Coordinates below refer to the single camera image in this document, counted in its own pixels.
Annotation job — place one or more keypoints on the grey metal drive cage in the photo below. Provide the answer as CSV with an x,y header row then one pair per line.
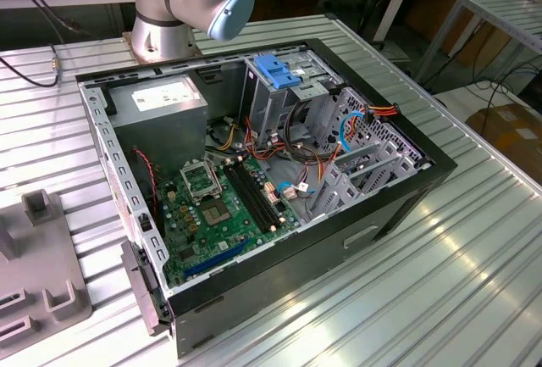
x,y
271,108

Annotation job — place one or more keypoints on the large brown cardboard box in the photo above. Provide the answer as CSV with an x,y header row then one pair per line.
x,y
508,129

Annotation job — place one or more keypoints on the blue expansion slot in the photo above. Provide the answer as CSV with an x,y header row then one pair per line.
x,y
216,259

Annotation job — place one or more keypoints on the grey plastic panel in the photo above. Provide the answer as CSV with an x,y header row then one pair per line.
x,y
142,290

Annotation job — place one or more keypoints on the green motherboard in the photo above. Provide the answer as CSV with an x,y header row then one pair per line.
x,y
220,240

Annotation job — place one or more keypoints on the blue plastic drive latch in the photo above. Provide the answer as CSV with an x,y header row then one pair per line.
x,y
277,72

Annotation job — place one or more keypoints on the black open PC case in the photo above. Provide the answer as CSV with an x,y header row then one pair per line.
x,y
296,265

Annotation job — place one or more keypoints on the metal slat side table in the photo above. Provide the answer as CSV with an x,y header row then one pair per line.
x,y
508,15

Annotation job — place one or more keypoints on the grey parts rack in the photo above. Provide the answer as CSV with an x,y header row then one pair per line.
x,y
42,257

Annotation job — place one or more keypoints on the black RAM slot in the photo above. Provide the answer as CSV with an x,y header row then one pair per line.
x,y
247,198
262,194
252,197
257,196

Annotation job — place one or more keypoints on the grey power supply unit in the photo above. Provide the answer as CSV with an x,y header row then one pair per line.
x,y
161,129

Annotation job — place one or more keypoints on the grey metal disk bay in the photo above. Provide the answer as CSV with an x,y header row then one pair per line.
x,y
339,180

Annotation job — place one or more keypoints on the black tripod stand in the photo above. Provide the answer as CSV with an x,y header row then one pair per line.
x,y
372,15

